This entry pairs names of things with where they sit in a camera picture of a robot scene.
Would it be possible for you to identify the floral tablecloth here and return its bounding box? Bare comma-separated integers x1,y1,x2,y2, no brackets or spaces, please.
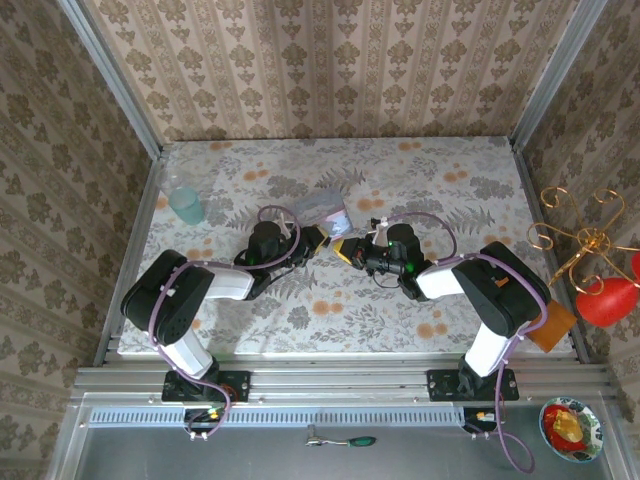
119,137,576,357

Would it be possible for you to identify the red toy food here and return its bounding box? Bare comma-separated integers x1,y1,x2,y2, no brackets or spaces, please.
543,404,590,447

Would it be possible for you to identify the aluminium frame post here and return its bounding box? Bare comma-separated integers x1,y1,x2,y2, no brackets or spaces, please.
509,0,609,151
57,0,166,161

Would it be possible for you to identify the patterned ceramic bowl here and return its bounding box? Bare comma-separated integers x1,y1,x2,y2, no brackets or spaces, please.
538,396,605,464

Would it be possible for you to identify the gold wire stand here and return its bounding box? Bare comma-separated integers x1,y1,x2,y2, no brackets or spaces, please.
527,185,640,296

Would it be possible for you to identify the grey slotted cable duct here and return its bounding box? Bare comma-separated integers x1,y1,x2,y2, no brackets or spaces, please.
88,405,464,427

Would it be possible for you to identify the yellow toy food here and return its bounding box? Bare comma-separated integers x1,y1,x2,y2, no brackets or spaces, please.
552,412,585,444

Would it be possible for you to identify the clear plastic cup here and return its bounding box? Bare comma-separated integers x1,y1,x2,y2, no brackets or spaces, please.
157,167,187,197

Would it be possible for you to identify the black and white camera module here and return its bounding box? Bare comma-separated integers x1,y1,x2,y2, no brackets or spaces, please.
367,215,391,241

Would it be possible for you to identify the grey metal shelf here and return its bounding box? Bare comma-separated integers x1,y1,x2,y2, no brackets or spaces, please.
47,392,626,480

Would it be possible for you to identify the translucent blue cup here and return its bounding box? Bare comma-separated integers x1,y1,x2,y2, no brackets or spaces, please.
168,187,206,226

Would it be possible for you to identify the aluminium mounting rail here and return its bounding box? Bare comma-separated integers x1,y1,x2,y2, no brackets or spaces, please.
69,352,621,406

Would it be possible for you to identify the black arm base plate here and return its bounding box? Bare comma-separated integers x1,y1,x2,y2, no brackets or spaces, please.
426,368,520,403
162,369,251,404

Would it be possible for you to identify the aluminium side rail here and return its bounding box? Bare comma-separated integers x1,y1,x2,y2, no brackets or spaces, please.
509,144,591,364
92,149,164,366

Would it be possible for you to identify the pastel cartoon bunny pouch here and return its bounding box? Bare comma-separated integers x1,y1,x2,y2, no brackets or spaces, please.
291,188,357,237

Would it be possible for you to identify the green handled screwdriver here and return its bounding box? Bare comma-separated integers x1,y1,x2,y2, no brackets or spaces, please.
319,435,379,449

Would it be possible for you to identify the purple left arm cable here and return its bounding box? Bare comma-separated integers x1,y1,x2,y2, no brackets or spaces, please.
149,204,302,442

